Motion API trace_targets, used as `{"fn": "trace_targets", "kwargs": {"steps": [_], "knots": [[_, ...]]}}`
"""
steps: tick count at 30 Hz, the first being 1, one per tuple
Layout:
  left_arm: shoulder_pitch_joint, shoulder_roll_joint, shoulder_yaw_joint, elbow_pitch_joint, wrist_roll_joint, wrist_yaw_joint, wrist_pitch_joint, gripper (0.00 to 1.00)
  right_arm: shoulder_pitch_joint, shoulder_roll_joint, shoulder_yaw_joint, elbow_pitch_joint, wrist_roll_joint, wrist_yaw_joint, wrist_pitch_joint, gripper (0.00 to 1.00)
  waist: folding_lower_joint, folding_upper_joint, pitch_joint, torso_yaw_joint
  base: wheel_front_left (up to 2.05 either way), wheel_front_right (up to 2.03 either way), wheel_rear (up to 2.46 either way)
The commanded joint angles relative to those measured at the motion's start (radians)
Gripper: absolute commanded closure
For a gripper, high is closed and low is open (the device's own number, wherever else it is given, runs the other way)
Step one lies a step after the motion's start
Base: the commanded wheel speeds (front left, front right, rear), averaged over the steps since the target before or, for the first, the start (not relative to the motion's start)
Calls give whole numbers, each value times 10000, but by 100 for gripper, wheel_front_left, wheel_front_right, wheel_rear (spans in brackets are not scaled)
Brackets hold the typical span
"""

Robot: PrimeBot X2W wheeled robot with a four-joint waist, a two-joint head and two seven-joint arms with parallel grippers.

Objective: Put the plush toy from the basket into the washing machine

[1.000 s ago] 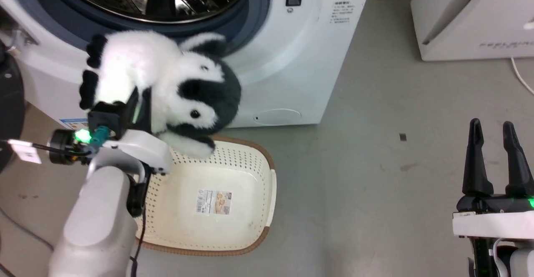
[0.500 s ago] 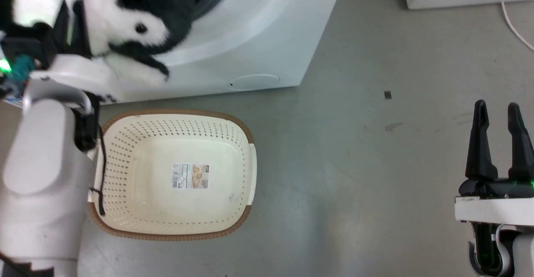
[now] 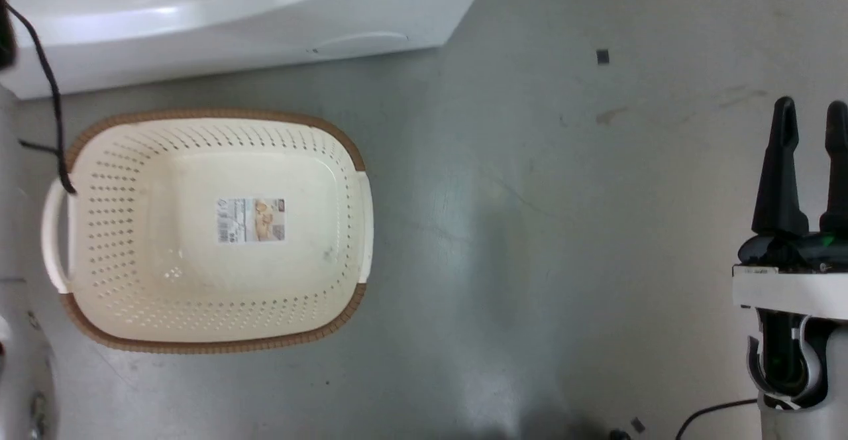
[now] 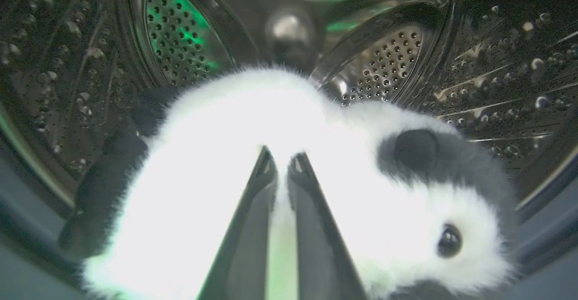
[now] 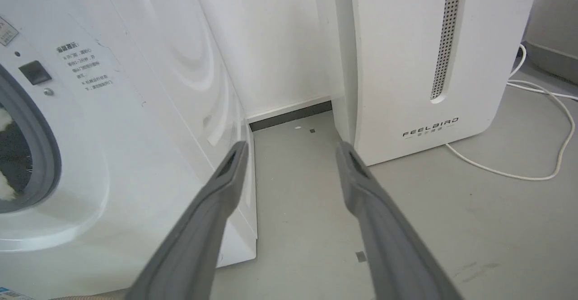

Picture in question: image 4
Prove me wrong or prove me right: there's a steel washing machine drum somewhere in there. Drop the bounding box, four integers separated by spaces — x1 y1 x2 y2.
0 0 578 210

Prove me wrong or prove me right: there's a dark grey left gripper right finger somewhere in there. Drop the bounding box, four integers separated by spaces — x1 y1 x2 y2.
287 152 368 300

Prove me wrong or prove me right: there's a black and white panda plush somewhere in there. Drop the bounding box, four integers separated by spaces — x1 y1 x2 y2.
58 66 520 300

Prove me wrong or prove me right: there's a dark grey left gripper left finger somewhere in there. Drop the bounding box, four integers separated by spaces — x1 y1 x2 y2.
197 145 277 300

